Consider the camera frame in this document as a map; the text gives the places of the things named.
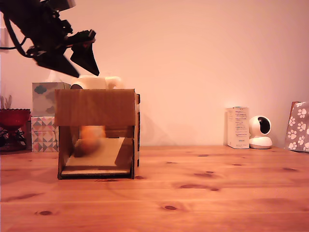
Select grey paw print cloth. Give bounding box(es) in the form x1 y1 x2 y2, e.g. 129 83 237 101
284 101 309 153

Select cloud print tissue box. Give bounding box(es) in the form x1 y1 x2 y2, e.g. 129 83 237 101
32 82 72 117

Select white tissue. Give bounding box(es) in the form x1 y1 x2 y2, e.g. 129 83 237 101
47 70 64 84

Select small white round camera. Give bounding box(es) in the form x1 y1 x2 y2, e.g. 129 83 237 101
248 115 273 149

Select cardboard dice tower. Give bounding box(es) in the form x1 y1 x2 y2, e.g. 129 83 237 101
55 88 141 180

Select triangle pattern tissue box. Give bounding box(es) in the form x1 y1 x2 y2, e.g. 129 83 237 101
30 116 59 153

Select white wall switch plate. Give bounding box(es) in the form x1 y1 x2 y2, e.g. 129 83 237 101
0 28 10 48

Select orange white yellow footbag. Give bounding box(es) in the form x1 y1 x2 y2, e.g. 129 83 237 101
73 125 107 158

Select red glass bowl on stand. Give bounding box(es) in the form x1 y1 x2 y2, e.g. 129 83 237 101
0 108 31 152

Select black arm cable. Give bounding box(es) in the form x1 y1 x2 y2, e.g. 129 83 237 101
0 13 39 59

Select dried plant sticks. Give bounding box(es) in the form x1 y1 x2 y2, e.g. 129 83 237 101
0 95 13 110

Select cream electric kettle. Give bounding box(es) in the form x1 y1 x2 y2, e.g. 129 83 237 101
70 75 126 90

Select white carton box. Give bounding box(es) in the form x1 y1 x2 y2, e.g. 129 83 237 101
226 106 250 150

